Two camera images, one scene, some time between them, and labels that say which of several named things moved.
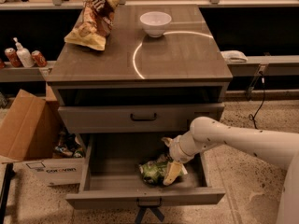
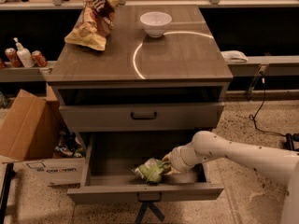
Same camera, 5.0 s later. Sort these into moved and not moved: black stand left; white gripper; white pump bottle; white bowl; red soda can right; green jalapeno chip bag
Moved: green jalapeno chip bag; white gripper
Not moved: black stand left; white pump bottle; red soda can right; white bowl
